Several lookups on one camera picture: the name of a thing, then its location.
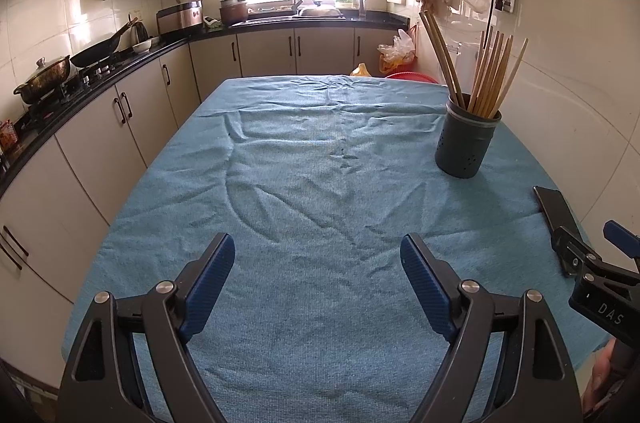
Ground bunch of wooden chopsticks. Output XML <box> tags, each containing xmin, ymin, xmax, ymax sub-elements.
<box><xmin>419</xmin><ymin>10</ymin><xmax>529</xmax><ymax>119</ymax></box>

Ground black gas stove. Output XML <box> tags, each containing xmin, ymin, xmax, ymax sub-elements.
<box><xmin>20</xmin><ymin>58</ymin><xmax>126</xmax><ymax>114</ymax></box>

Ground black flat object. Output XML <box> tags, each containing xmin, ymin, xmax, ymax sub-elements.
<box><xmin>532</xmin><ymin>186</ymin><xmax>586</xmax><ymax>249</ymax></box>

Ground group of sauce bottles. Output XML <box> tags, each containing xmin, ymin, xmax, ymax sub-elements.
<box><xmin>0</xmin><ymin>119</ymin><xmax>21</xmax><ymax>164</ymax></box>

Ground person's right hand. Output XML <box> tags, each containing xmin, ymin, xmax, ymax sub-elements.
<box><xmin>581</xmin><ymin>337</ymin><xmax>618</xmax><ymax>416</ymax></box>

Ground steel pot lid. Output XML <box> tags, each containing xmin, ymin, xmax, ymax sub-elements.
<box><xmin>298</xmin><ymin>0</ymin><xmax>346</xmax><ymax>18</ymax></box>

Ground white plastic bag orange contents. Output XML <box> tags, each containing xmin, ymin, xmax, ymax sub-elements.
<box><xmin>377</xmin><ymin>28</ymin><xmax>417</xmax><ymax>73</ymax></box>

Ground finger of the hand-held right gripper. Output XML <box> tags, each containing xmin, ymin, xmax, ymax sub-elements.
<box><xmin>602</xmin><ymin>219</ymin><xmax>640</xmax><ymax>261</ymax></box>
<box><xmin>551</xmin><ymin>225</ymin><xmax>603</xmax><ymax>278</ymax></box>

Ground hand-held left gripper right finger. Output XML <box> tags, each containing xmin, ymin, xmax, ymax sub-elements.
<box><xmin>400</xmin><ymin>232</ymin><xmax>583</xmax><ymax>423</ymax></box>

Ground red plastic basin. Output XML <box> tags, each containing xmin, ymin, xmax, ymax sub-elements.
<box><xmin>384</xmin><ymin>71</ymin><xmax>440</xmax><ymax>85</ymax></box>

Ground black wok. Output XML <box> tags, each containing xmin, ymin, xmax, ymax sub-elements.
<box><xmin>69</xmin><ymin>17</ymin><xmax>138</xmax><ymax>68</ymax></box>

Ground silver rice cooker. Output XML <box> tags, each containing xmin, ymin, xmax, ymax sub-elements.
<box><xmin>156</xmin><ymin>0</ymin><xmax>203</xmax><ymax>33</ymax></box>

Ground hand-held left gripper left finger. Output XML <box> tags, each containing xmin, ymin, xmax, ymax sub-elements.
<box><xmin>57</xmin><ymin>232</ymin><xmax>236</xmax><ymax>423</ymax></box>

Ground dark grey chopstick holder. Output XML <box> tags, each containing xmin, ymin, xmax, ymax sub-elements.
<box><xmin>434</xmin><ymin>93</ymin><xmax>502</xmax><ymax>179</ymax></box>

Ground steel pot with lid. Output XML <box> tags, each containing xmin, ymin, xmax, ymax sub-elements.
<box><xmin>13</xmin><ymin>56</ymin><xmax>72</xmax><ymax>104</ymax></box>

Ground black kitchen countertop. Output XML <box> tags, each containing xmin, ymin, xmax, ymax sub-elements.
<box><xmin>0</xmin><ymin>13</ymin><xmax>411</xmax><ymax>199</ymax></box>

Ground blue tablecloth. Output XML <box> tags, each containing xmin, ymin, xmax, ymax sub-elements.
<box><xmin>60</xmin><ymin>74</ymin><xmax>618</xmax><ymax>423</ymax></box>

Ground brown cooking pot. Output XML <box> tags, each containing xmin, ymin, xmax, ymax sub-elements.
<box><xmin>219</xmin><ymin>0</ymin><xmax>249</xmax><ymax>25</ymax></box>

